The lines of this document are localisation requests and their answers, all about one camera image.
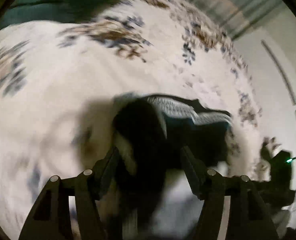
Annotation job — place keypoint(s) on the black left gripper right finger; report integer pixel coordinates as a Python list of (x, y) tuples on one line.
[(232, 209)]

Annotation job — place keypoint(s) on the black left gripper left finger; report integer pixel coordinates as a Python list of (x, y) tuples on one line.
[(64, 203)]

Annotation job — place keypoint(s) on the black striped knit sweater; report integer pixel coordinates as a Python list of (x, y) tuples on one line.
[(152, 130)]

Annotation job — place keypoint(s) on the white board with grey strip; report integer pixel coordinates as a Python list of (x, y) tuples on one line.
[(270, 52)]

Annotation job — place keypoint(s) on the white floral bed blanket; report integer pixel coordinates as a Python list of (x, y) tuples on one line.
[(58, 83)]

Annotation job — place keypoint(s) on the striped green curtain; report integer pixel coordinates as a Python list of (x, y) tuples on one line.
[(238, 17)]

